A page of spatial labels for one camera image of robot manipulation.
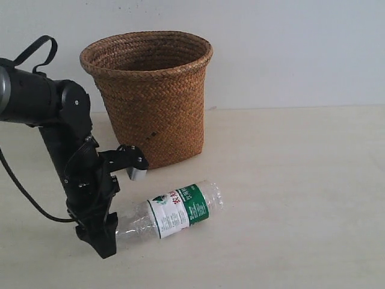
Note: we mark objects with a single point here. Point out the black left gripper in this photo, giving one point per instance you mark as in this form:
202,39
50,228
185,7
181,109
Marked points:
90,188

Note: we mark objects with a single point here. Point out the clear plastic bottle green label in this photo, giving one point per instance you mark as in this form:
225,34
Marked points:
169,213

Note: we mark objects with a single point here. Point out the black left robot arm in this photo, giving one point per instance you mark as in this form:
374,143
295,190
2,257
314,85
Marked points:
61,112

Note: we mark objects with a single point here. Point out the brown woven wicker basket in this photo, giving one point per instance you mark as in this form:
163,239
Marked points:
152,84

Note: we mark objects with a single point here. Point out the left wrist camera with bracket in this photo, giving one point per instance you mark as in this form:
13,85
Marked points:
126,157

